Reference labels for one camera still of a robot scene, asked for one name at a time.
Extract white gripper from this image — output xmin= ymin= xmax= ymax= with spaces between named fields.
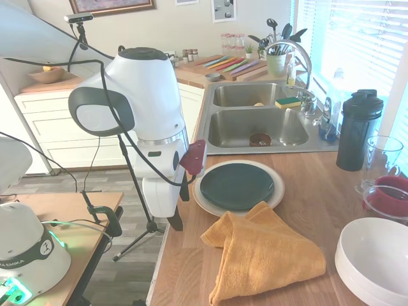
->
xmin=142 ymin=168 xmax=191 ymax=232

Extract orange terry towel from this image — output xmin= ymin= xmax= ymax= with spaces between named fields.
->
xmin=200 ymin=200 xmax=326 ymax=306

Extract dark blue plate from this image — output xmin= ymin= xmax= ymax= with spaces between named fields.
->
xmin=200 ymin=162 xmax=275 ymax=211

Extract cream ceramic plate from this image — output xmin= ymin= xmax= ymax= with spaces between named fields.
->
xmin=192 ymin=159 xmax=286 ymax=218

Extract black tripod stand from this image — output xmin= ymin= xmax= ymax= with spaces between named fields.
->
xmin=75 ymin=22 xmax=166 ymax=263

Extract dark green clamp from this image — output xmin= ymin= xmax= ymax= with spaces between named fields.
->
xmin=81 ymin=189 xmax=124 ymax=238

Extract stainless steel double sink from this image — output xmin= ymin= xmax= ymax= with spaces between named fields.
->
xmin=200 ymin=79 xmax=339 ymax=156

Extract brown bowl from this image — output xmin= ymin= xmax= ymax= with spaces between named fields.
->
xmin=249 ymin=132 xmax=272 ymax=148

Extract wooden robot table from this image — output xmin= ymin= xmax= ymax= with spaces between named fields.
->
xmin=0 ymin=191 xmax=124 ymax=306

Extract large wooden cutting board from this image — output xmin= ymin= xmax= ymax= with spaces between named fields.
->
xmin=179 ymin=54 xmax=268 ymax=77

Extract blue knife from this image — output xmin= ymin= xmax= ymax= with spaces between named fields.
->
xmin=203 ymin=56 xmax=224 ymax=68

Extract orange knife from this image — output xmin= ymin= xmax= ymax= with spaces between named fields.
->
xmin=207 ymin=57 xmax=231 ymax=69

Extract small wooden cutting board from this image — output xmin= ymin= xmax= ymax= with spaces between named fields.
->
xmin=237 ymin=67 xmax=269 ymax=83

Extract yellow green sponge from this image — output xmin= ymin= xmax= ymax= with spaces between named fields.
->
xmin=275 ymin=97 xmax=302 ymax=110

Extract green knife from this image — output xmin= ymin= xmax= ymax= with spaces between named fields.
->
xmin=222 ymin=60 xmax=251 ymax=73

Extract purple knife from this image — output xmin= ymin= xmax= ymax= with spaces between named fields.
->
xmin=229 ymin=62 xmax=256 ymax=76

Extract pink knife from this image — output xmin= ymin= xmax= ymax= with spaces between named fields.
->
xmin=221 ymin=58 xmax=245 ymax=72

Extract white drawer cabinet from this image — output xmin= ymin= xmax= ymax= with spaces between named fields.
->
xmin=14 ymin=79 xmax=205 ymax=176

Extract clear dish soap bottle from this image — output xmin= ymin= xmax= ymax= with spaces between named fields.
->
xmin=317 ymin=68 xmax=347 ymax=142

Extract yellow liquid soap bottle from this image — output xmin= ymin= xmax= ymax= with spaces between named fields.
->
xmin=286 ymin=52 xmax=297 ymax=87

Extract green utensil holder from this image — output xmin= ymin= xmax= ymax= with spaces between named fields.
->
xmin=266 ymin=53 xmax=287 ymax=78

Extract green trailing plant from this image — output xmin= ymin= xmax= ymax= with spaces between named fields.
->
xmin=257 ymin=38 xmax=268 ymax=61

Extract chrome faucet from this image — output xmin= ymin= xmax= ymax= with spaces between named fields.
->
xmin=265 ymin=40 xmax=313 ymax=96

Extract wooden fruit bowl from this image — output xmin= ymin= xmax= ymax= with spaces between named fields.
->
xmin=27 ymin=65 xmax=66 ymax=85

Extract black shaker bottle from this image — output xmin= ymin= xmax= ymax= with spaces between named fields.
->
xmin=336 ymin=89 xmax=384 ymax=172

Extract white ceramic bowl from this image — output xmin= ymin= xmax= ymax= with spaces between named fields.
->
xmin=338 ymin=217 xmax=408 ymax=296
xmin=334 ymin=248 xmax=408 ymax=306

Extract white gray poster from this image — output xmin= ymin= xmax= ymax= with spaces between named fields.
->
xmin=212 ymin=0 xmax=237 ymax=23

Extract black slotted spoon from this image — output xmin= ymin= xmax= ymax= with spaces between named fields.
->
xmin=266 ymin=18 xmax=280 ymax=45

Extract black spatula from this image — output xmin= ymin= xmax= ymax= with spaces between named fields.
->
xmin=280 ymin=22 xmax=293 ymax=44

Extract clear glass pitcher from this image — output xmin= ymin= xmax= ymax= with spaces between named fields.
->
xmin=354 ymin=135 xmax=405 ymax=194

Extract black turner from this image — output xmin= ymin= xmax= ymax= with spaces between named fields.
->
xmin=291 ymin=27 xmax=309 ymax=42

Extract wooden framed picture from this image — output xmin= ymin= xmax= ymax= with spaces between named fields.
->
xmin=69 ymin=0 xmax=157 ymax=17

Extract red mug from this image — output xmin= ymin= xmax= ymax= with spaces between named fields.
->
xmin=373 ymin=176 xmax=408 ymax=221

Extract white window blinds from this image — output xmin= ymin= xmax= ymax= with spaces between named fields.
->
xmin=296 ymin=0 xmax=408 ymax=96

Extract maroon wrist camera mount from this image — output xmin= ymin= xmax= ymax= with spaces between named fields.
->
xmin=179 ymin=139 xmax=207 ymax=177

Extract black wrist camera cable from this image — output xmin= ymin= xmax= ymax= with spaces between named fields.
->
xmin=0 ymin=30 xmax=196 ymax=187

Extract chrome faucet handle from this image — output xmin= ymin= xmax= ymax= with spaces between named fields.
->
xmin=301 ymin=92 xmax=319 ymax=117

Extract black stereo camera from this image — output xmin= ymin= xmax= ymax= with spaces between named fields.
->
xmin=64 ymin=13 xmax=94 ymax=25

